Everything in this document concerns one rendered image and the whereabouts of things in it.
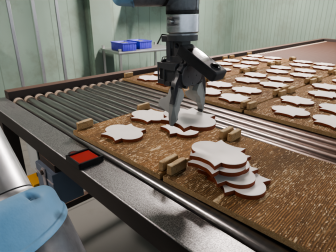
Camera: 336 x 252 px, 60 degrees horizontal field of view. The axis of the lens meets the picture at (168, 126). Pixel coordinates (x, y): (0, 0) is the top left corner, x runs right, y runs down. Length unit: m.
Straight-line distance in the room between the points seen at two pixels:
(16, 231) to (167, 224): 0.39
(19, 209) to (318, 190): 0.62
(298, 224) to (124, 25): 4.12
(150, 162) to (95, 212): 1.44
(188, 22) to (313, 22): 5.05
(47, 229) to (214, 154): 0.50
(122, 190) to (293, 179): 0.41
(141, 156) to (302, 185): 0.41
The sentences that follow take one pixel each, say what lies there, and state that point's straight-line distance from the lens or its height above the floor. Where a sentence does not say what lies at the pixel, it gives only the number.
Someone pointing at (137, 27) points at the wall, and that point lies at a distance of 4.66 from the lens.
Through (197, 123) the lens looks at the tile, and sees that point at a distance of 0.69.
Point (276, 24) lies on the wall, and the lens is 5.93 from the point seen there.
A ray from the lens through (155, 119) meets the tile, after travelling 1.04.
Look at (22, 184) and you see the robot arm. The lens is 0.43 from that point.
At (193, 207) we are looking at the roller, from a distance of 0.66.
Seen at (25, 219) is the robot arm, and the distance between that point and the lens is 0.26.
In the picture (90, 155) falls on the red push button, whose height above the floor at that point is 0.93.
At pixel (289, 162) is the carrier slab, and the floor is 0.94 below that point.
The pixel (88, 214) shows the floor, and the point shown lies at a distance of 2.17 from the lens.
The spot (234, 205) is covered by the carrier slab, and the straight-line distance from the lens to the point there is 0.63.
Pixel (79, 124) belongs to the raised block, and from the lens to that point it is 1.01.
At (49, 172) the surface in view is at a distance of 1.01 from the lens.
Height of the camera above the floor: 1.31
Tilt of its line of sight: 22 degrees down
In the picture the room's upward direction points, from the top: straight up
